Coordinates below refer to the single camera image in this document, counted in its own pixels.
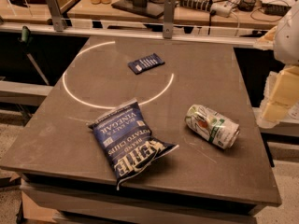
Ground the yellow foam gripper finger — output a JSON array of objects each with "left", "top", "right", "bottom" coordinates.
[{"left": 261, "top": 65, "right": 299, "bottom": 123}]

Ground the crushed 7up can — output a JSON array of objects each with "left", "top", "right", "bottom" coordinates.
[{"left": 185, "top": 105, "right": 240, "bottom": 149}]

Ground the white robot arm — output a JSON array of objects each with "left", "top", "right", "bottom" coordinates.
[{"left": 262, "top": 1, "right": 299, "bottom": 122}]

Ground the blue rxbar blueberry bar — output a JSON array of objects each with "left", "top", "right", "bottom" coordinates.
[{"left": 128, "top": 53, "right": 164, "bottom": 75}]

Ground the white power adapter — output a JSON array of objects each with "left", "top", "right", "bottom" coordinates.
[{"left": 211, "top": 3, "right": 232, "bottom": 18}]

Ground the power strip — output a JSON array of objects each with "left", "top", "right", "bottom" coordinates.
[{"left": 179, "top": 0, "right": 212, "bottom": 12}]

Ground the blue kettle chips bag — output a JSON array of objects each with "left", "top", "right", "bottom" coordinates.
[{"left": 89, "top": 99, "right": 178, "bottom": 189}]

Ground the black monitor stand base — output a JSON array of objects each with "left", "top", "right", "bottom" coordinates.
[{"left": 112, "top": 0, "right": 164, "bottom": 19}]

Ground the centre metal bracket post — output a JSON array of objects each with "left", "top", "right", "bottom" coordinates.
[{"left": 163, "top": 0, "right": 176, "bottom": 39}]

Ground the metal bracket post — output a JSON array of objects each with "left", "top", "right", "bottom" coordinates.
[
  {"left": 46, "top": 0, "right": 66, "bottom": 32},
  {"left": 163, "top": 0, "right": 176, "bottom": 39}
]

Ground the horizontal metal rail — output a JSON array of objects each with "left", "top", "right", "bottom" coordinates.
[{"left": 0, "top": 21, "right": 275, "bottom": 50}]

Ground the left metal bracket post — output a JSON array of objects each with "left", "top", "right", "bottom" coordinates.
[{"left": 46, "top": 0, "right": 66, "bottom": 32}]

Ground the green handled tool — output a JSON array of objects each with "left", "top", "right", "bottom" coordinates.
[{"left": 19, "top": 26, "right": 50, "bottom": 86}]

